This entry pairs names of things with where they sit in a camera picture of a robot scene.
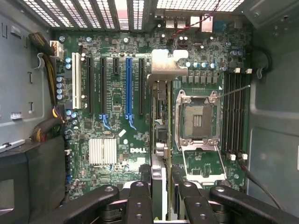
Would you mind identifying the black clipped wire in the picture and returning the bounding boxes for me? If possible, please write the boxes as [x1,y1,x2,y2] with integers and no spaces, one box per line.
[245,45,273,79]

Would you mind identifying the green motherboard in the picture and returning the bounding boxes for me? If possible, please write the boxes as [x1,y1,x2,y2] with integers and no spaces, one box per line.
[55,30,253,206]

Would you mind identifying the metal socket cover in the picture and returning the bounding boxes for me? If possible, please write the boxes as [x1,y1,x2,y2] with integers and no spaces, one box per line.
[182,148,227,182]

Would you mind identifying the black sleeved power cable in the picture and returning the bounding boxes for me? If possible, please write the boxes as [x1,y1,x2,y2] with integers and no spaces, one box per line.
[28,32,59,56]

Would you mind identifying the black looped wire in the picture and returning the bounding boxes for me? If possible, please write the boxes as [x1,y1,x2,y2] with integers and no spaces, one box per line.
[237,157,282,210]

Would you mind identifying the RAM slot black clips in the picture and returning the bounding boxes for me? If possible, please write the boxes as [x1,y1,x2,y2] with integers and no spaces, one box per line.
[235,71,246,154]
[222,71,234,154]

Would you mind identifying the metal ethernet port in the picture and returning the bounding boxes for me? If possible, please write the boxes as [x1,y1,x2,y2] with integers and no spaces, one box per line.
[200,20,214,33]

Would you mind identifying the black expansion slot blue latch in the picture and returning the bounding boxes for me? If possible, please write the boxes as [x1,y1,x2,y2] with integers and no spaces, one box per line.
[99,56,110,131]

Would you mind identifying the silver chipset heatsink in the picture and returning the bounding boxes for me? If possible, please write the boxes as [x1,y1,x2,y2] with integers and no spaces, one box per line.
[88,137,117,165]

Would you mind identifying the red black twisted wire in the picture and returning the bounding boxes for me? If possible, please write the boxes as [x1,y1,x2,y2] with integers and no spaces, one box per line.
[167,0,221,42]

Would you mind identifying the black plastic shroud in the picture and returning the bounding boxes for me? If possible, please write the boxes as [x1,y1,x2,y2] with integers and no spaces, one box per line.
[0,136,66,224]

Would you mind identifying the open black PC case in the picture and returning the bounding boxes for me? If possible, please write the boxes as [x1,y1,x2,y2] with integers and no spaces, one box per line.
[0,0,299,224]

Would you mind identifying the short black expansion slot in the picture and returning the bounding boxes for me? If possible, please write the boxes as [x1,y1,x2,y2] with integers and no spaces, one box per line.
[112,56,120,75]

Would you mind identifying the white power connector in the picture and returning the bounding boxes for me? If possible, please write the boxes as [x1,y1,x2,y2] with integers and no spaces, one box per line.
[50,40,64,59]

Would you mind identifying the CPU socket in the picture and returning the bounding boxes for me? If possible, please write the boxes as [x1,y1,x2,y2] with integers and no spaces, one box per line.
[175,90,221,151]

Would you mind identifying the thin metal locking lever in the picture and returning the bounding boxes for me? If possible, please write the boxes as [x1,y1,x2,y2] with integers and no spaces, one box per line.
[218,85,251,98]

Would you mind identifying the white expansion slot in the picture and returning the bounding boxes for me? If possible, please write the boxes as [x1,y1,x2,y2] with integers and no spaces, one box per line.
[71,52,83,110]

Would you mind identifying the yellow black wire bundle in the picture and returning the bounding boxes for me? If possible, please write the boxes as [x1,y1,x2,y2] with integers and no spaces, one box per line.
[31,53,66,143]

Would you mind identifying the RAM slot white clips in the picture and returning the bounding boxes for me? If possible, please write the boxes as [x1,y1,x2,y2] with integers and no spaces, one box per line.
[241,68,253,161]
[229,67,241,161]

